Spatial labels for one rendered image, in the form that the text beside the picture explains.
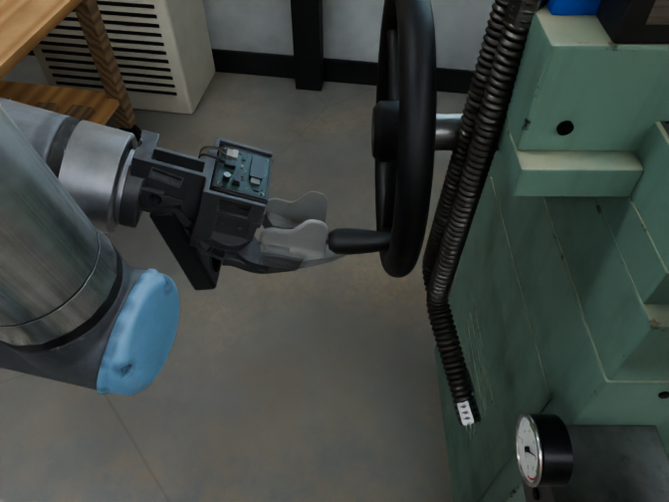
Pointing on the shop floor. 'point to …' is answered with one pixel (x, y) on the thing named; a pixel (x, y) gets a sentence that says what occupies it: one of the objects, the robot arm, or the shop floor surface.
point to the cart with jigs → (106, 62)
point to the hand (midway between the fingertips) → (334, 251)
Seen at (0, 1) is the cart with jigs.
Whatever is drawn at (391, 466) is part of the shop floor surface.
